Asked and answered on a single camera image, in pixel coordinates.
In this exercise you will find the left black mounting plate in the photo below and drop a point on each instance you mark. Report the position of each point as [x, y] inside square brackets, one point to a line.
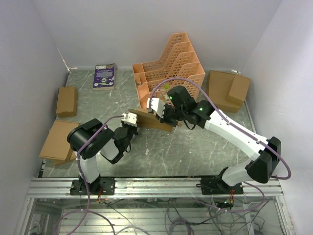
[102, 185]

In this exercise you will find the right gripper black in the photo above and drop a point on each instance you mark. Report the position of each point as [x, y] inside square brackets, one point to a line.
[164, 120]

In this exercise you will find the peach plastic file organizer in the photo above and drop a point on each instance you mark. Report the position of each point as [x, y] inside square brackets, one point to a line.
[178, 60]

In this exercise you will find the black mounting plate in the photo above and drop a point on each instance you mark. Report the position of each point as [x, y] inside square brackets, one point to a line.
[211, 185]
[102, 185]

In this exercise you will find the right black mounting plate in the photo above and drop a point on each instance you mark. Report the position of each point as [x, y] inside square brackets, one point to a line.
[211, 185]

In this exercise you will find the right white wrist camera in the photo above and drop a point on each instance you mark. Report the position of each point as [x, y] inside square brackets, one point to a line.
[156, 105]

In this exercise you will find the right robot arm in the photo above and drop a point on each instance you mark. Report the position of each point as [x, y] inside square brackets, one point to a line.
[262, 152]

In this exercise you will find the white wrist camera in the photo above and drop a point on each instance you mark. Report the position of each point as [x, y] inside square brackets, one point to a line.
[156, 105]
[129, 119]

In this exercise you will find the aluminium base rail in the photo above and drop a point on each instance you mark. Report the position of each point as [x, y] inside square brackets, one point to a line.
[146, 188]

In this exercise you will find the cardboard box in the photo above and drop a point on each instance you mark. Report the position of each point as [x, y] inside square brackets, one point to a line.
[228, 91]
[67, 102]
[145, 119]
[56, 146]

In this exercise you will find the purple book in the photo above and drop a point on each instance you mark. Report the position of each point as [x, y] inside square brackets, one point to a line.
[104, 77]

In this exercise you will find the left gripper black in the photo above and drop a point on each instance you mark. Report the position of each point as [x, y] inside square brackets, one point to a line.
[135, 128]

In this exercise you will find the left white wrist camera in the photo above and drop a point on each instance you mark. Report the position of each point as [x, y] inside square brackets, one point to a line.
[129, 119]

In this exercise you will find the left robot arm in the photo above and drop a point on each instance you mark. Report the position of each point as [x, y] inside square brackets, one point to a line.
[95, 137]

